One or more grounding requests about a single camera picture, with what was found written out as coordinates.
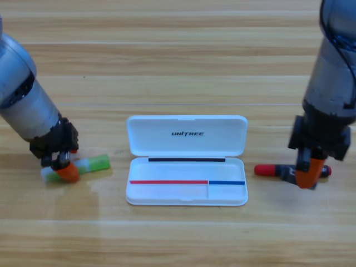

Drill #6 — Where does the black marker with red cap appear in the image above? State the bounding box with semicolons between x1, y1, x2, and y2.
254;164;333;179

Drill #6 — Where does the green highlighter pen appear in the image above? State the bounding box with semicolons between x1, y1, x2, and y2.
40;155;111;183

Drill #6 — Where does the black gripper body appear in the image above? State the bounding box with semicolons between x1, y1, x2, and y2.
287;107;352;173
29;117;80;170

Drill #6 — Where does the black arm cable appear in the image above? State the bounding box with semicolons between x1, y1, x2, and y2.
319;0;356;95

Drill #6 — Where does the white Unitree pencil case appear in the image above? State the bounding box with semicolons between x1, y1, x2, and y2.
125;115;249;207

